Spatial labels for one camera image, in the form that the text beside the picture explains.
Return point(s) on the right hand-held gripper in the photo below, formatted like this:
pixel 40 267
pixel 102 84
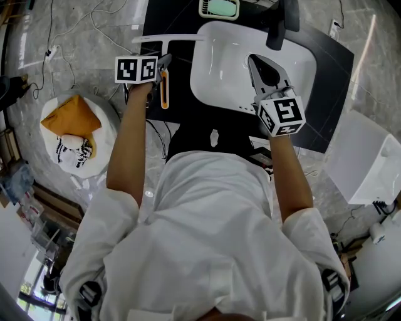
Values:
pixel 282 109

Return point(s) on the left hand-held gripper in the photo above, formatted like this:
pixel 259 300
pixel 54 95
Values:
pixel 136 69

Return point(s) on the person's left forearm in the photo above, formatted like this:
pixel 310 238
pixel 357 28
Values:
pixel 128 150

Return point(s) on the person's right forearm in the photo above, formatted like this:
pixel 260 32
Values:
pixel 291 182

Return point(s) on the white sink basin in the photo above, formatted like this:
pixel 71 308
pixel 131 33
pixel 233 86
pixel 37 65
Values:
pixel 225 59

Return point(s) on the black faucet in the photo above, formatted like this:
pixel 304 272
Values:
pixel 280 28

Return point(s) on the white and green soap dish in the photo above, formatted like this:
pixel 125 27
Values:
pixel 219 7

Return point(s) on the orange cloth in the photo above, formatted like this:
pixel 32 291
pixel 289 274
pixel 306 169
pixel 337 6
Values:
pixel 73 119

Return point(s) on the white power strip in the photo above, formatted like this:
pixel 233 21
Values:
pixel 51 52

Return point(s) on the black and white striped cloth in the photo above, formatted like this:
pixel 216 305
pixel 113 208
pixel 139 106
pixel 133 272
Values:
pixel 73 152

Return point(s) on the white box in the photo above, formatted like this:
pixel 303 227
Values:
pixel 363 163

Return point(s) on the blue plastic bag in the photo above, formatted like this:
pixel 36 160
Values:
pixel 18 183

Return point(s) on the white paper roll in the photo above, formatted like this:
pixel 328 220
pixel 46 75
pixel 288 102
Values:
pixel 377 233

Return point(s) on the wooden frame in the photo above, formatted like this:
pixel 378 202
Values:
pixel 59 203

